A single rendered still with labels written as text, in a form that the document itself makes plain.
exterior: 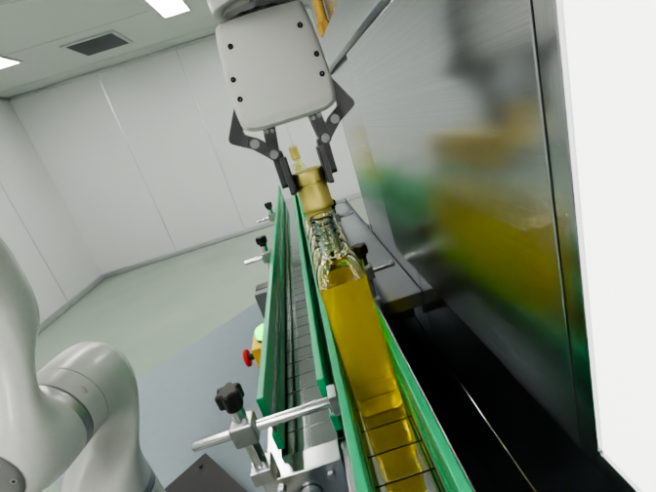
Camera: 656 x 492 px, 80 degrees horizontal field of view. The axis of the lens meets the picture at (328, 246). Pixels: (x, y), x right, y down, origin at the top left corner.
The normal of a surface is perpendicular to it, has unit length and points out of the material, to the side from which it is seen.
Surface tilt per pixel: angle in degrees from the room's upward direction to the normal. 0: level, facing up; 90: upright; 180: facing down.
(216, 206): 90
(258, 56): 91
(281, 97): 96
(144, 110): 90
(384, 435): 0
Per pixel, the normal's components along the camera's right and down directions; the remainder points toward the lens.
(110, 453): -0.01, -0.67
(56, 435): 0.93, -0.22
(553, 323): -0.95, 0.30
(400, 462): -0.29, -0.91
